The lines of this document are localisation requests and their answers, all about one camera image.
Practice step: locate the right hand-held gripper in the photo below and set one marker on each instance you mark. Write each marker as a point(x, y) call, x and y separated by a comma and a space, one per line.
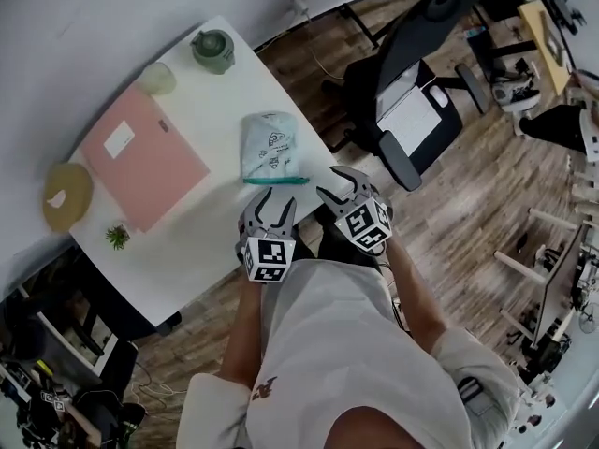
point(365, 225)

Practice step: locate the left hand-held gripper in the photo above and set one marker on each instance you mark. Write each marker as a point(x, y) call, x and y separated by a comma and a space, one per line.
point(269, 260)

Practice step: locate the light blue printed pouch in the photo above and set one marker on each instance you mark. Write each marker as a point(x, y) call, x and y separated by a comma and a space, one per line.
point(271, 148)

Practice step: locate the person's right forearm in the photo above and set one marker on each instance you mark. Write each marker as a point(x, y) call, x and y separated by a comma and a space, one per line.
point(419, 302)

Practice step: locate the person's left forearm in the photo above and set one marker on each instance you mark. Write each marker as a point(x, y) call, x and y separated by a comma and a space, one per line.
point(245, 330)

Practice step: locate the silver laptop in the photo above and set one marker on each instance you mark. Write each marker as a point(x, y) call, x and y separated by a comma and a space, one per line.
point(409, 115)

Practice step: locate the white computer mouse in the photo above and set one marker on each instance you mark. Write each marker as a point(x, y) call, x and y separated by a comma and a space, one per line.
point(438, 96)

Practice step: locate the pink flat box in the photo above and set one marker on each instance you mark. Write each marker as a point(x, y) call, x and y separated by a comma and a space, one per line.
point(145, 162)

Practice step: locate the person's white shirt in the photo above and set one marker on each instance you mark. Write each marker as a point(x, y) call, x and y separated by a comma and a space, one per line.
point(346, 344)

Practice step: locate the small green potted plant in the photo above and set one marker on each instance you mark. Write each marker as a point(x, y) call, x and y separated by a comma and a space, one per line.
point(117, 236)

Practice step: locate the black mesh office chair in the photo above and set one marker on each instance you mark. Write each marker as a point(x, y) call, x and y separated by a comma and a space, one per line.
point(412, 31)

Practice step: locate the green drinking bottle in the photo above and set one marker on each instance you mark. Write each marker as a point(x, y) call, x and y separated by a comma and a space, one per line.
point(211, 50)

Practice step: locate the white wheeled device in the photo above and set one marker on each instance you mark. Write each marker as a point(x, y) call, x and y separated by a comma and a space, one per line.
point(515, 94)

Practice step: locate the round tan tape dispenser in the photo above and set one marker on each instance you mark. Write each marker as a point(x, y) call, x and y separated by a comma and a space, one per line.
point(68, 197)

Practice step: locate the white open bin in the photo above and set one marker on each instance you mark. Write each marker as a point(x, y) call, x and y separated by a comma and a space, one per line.
point(105, 358)

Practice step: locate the dark top desk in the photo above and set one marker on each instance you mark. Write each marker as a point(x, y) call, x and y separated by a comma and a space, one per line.
point(559, 283)

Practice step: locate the yellow top desk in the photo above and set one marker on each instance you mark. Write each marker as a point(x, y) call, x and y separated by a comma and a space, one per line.
point(538, 35)

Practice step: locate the wooden frame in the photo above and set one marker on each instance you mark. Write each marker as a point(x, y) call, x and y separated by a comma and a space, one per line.
point(554, 45)

